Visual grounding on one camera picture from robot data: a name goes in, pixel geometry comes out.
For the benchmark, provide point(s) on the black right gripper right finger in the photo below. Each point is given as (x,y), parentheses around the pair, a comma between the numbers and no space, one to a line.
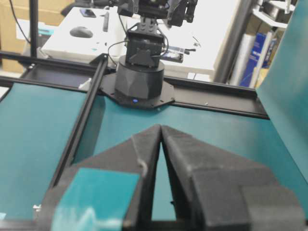
(228,192)

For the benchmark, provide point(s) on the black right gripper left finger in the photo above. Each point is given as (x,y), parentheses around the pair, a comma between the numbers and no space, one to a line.
(110,191)

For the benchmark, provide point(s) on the teal side panel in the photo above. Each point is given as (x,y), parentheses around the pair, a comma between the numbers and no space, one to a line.
(284,92)

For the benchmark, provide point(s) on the blue books stack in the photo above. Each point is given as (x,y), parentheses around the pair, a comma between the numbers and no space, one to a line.
(254,57)

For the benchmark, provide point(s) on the black computer mouse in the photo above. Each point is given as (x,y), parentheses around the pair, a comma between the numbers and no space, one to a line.
(81,32)

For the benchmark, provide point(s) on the black smartphone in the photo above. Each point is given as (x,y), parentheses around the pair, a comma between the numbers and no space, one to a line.
(87,13)

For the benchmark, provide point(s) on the cardboard box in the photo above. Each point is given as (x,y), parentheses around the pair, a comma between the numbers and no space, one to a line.
(14,20)

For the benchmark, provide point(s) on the black vertical pole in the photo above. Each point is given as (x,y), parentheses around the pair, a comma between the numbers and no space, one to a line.
(33,14)

